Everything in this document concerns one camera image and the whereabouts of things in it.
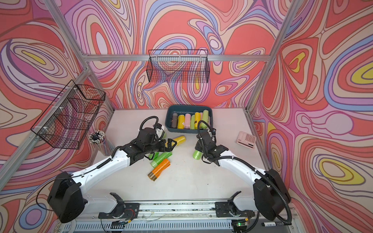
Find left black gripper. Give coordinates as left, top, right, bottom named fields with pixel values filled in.
left=144, top=138, right=178, bottom=156

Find orange trash bag roll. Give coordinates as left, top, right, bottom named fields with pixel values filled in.
left=148, top=159, right=171, bottom=181

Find teal plastic storage box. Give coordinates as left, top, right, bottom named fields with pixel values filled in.
left=165, top=105, right=213, bottom=134

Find grey trash bag roll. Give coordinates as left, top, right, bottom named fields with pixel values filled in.
left=171, top=112, right=178, bottom=129

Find light green roll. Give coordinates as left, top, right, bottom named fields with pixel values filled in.
left=200, top=109, right=209, bottom=129

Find thin pink trash bag roll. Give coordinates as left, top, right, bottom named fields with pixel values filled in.
left=184, top=113, right=191, bottom=129

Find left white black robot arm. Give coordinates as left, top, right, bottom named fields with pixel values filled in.
left=47, top=128, right=178, bottom=223

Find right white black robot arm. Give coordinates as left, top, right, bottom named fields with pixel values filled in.
left=195, top=131, right=292, bottom=225

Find pink calculator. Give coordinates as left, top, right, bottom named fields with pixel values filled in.
left=236, top=131, right=256, bottom=149

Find clear cup of pencils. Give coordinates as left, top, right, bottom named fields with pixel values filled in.
left=88, top=130, right=115, bottom=156

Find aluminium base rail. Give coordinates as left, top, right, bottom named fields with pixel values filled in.
left=53, top=200, right=305, bottom=233

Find back black wire basket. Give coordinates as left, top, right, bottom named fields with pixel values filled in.
left=146, top=49, right=210, bottom=83

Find black wire basket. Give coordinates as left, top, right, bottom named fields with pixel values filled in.
left=31, top=80, right=106, bottom=150
left=146, top=49, right=210, bottom=83

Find left black wire basket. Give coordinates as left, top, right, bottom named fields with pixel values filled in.
left=31, top=80, right=106, bottom=150

